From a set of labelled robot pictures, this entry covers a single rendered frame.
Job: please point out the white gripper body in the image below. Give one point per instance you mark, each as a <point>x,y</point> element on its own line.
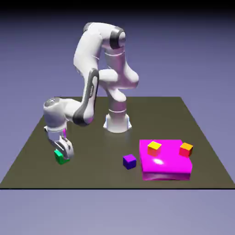
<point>64,146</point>

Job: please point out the small green cube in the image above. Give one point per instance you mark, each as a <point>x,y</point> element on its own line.
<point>59,157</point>

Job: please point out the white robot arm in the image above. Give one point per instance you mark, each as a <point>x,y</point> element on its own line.
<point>88,55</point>

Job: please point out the small purple cube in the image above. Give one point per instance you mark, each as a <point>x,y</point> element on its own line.
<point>129,161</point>

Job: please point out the small yellow cube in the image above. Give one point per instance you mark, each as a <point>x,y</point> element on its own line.
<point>154,148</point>

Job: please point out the small orange cube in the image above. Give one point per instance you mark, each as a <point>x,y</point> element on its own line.
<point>185,149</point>

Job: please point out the large magenta box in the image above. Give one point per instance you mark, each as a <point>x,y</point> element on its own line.
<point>165,161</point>

